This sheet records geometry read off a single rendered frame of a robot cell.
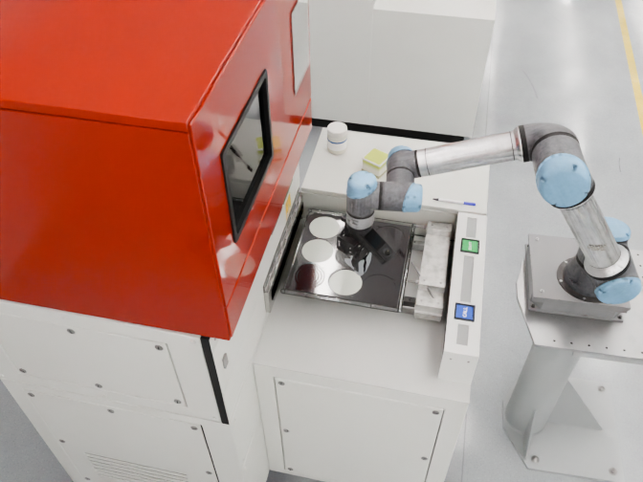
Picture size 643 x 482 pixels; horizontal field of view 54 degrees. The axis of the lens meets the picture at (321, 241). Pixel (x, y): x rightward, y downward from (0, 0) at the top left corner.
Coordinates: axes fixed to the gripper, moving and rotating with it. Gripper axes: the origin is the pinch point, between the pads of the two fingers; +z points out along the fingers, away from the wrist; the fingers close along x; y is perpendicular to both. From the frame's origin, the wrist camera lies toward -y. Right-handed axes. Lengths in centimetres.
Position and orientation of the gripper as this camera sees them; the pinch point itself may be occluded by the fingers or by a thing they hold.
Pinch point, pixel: (363, 273)
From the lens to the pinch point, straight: 186.1
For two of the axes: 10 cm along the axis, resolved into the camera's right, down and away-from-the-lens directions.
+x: -6.6, 5.5, -5.1
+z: 0.1, 6.9, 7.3
